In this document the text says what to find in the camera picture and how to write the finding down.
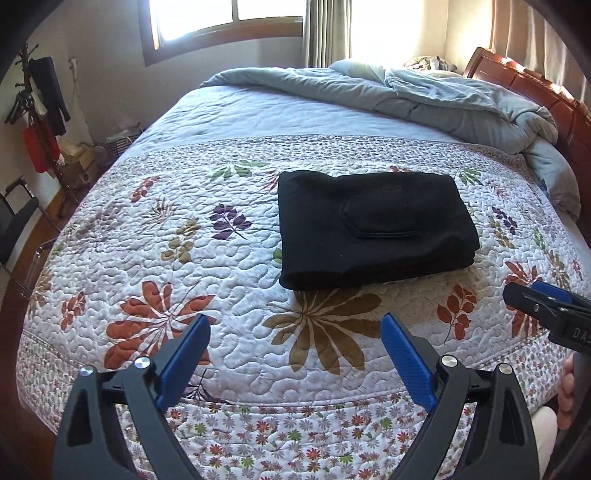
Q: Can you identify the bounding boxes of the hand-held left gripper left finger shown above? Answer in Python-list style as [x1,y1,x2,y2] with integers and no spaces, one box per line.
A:
[53,314,212,480]

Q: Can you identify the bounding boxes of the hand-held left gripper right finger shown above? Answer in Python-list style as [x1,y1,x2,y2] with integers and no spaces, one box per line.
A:
[381,312,541,480]

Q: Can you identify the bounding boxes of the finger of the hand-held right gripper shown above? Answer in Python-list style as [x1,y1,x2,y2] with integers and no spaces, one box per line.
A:
[530,280,591,308]
[502,282,573,334]

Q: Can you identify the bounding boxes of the black pants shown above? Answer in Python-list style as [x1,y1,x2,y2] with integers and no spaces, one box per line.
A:
[277,170,481,291]

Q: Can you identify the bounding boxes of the person's right hand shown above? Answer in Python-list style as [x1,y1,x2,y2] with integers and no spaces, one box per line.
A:
[556,355,578,431]

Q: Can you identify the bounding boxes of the floral quilted bedspread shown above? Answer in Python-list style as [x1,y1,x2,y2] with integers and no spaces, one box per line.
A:
[16,83,587,480]

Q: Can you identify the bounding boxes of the person's leg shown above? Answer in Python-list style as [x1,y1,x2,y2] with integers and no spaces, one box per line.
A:
[526,406,560,480]

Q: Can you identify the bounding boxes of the wooden headboard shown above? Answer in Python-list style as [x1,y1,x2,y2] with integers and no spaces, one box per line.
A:
[464,46,591,185]

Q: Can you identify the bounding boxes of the black chair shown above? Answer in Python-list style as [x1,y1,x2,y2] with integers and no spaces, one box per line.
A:
[0,178,61,280]

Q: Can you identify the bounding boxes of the grey-blue duvet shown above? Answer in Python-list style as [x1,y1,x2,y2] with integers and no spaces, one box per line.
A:
[198,59,581,222]

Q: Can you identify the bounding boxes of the cardboard box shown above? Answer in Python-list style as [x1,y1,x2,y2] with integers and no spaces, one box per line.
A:
[59,143,100,186]

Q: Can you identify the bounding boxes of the woven basket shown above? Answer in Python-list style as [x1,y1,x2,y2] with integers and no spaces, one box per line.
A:
[104,130,143,158]

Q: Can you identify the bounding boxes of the coat rack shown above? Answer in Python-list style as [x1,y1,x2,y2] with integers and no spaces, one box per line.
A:
[4,44,80,209]

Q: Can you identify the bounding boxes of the beige curtain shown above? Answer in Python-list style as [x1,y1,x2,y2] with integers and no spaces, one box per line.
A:
[489,0,591,93]

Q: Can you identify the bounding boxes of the crumpled patterned cloth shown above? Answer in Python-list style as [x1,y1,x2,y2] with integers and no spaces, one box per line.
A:
[403,55,459,73]

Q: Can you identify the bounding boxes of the grey curtain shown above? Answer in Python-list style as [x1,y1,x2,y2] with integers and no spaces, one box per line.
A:
[302,0,352,69]

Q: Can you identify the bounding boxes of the window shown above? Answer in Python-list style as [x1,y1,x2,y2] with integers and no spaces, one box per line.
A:
[139,0,310,69]

